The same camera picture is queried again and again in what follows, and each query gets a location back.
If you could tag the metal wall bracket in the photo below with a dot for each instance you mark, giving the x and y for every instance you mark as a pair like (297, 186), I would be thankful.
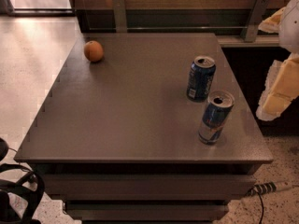
(120, 16)
(250, 31)

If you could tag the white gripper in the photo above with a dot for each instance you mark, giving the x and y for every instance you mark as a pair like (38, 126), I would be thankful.
(290, 27)

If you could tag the metal wall rail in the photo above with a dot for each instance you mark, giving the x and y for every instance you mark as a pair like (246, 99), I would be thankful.
(199, 29)

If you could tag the Red Bull can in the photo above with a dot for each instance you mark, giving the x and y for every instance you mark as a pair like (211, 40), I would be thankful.
(218, 108)

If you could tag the lower cabinet drawer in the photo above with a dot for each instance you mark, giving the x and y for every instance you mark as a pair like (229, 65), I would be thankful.
(147, 211)

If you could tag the blue Pepsi can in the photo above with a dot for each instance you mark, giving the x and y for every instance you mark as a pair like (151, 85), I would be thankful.
(201, 76)

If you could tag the left metal wall bracket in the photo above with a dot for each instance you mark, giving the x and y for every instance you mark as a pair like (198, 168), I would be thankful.
(120, 16)

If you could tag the cabinet drawer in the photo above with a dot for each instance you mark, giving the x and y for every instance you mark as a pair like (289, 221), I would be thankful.
(148, 187)
(147, 211)

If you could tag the dark grey drawer cabinet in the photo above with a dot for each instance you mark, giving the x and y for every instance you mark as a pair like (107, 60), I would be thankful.
(130, 115)

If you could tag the right metal wall bracket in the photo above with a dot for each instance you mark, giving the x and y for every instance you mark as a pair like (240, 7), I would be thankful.
(250, 31)

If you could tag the top cabinet drawer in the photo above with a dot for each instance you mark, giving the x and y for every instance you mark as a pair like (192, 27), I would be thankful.
(148, 187)

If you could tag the orange fruit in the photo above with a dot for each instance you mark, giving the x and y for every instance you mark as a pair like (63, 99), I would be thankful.
(93, 51)

